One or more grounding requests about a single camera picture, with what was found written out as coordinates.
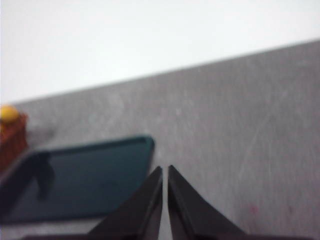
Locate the yellow banana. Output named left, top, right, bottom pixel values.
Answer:
left=0, top=104, right=20, bottom=125

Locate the dark teal rectangular tray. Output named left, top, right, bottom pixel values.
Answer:
left=0, top=134, right=156, bottom=225

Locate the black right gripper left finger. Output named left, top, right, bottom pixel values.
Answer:
left=23, top=165, right=164, bottom=240

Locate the brown wicker basket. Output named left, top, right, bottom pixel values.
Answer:
left=0, top=112, right=30, bottom=173

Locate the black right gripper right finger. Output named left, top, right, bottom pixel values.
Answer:
left=167, top=164, right=311, bottom=240

